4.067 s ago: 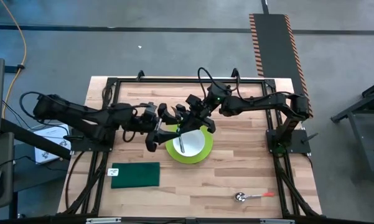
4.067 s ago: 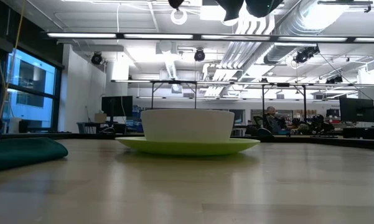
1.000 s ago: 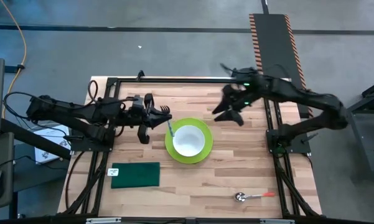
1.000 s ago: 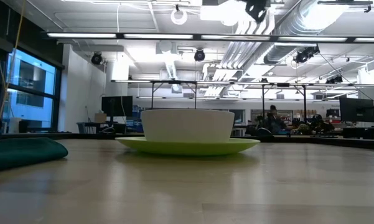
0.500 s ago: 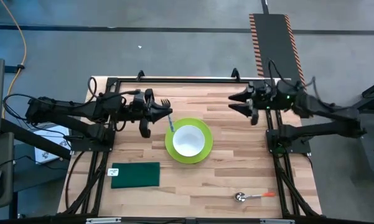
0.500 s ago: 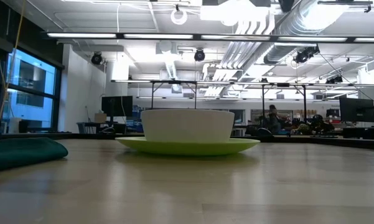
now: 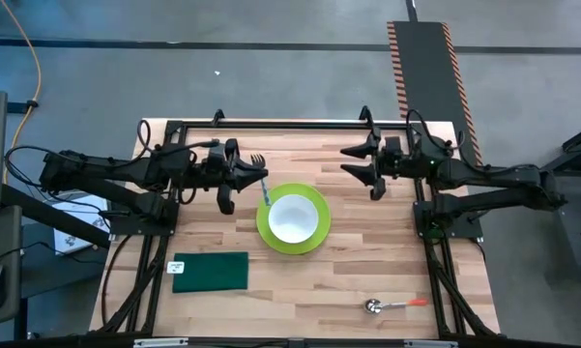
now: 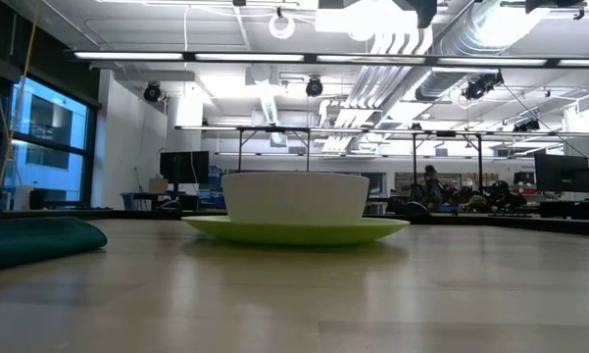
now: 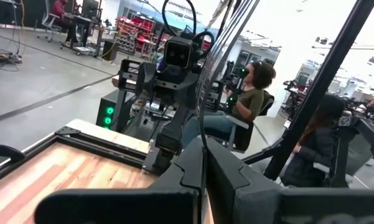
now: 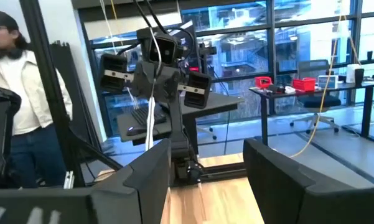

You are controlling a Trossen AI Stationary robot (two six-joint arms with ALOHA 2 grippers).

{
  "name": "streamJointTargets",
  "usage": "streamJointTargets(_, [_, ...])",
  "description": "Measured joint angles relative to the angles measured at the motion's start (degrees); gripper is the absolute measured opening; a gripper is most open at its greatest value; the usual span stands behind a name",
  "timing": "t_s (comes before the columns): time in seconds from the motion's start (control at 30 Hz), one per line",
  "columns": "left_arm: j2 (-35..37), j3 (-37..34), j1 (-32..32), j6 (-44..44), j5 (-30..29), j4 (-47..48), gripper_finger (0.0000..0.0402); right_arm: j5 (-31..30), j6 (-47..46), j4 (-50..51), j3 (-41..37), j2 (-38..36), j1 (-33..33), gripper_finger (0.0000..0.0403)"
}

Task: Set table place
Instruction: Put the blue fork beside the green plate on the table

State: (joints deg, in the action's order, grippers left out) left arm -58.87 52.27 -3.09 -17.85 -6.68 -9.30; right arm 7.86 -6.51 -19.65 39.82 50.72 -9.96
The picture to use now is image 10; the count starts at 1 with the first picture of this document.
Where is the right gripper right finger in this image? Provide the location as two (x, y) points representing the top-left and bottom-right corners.
(242, 138), (374, 224)

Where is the yellow cable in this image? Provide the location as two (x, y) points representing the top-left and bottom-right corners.
(288, 0), (345, 159)

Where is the person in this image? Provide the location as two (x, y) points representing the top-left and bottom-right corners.
(0, 9), (73, 189)

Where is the black-framed window wall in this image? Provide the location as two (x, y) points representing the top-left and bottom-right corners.
(77, 0), (374, 150)

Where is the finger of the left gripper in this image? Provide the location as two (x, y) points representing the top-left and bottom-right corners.
(157, 67), (183, 104)
(133, 62), (158, 101)

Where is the small red box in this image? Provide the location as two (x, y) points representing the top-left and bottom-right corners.
(255, 76), (273, 90)

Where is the long black desk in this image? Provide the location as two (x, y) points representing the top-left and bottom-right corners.
(248, 79), (374, 147)

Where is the grey office chair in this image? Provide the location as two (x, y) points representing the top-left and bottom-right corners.
(288, 58), (342, 134)

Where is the black frame post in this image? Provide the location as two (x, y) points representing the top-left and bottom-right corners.
(18, 0), (123, 190)

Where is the black table frame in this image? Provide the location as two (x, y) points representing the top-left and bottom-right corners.
(171, 161), (247, 187)

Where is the red bin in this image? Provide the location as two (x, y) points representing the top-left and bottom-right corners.
(292, 77), (317, 92)

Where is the white paper roll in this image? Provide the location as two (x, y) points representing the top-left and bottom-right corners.
(345, 63), (362, 84)

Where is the black equipment mount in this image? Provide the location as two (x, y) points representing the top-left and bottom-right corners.
(0, 83), (22, 187)

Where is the white cable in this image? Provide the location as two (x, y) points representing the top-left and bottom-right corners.
(144, 27), (162, 152)

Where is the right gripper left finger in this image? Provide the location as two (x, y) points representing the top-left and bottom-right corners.
(0, 138), (172, 224)

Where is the black computer mouse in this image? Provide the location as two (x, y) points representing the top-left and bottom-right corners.
(126, 125), (147, 137)

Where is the black cup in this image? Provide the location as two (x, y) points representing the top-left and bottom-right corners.
(354, 68), (365, 86)

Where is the white box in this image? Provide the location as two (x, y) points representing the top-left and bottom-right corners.
(317, 74), (340, 90)

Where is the grey desk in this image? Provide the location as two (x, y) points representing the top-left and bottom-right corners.
(116, 91), (245, 156)

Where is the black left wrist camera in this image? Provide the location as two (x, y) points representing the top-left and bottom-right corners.
(136, 27), (179, 65)

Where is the black keyboard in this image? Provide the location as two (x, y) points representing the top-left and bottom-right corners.
(129, 105), (168, 126)

